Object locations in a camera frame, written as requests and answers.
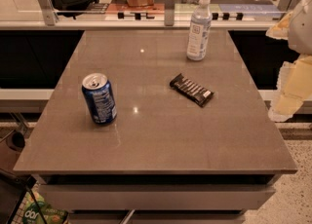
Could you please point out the grey table drawer cabinet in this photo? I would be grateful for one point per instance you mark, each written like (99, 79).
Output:
(113, 203)

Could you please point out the black snack bar wrapper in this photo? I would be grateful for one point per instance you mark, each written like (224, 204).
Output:
(193, 91)

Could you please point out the green chip bag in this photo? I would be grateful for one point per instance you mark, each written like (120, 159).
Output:
(38, 211)

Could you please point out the middle metal glass bracket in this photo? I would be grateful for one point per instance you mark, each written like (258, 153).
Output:
(169, 15)

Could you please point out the clear plastic water bottle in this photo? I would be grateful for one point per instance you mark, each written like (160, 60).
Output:
(199, 31)

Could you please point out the left metal glass bracket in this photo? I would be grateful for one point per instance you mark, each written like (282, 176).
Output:
(48, 12)

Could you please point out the blue pepsi can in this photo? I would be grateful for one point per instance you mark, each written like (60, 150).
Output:
(98, 94)

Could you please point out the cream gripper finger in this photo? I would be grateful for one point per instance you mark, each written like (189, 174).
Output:
(280, 30)
(294, 86)

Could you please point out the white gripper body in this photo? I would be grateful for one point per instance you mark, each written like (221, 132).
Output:
(301, 28)

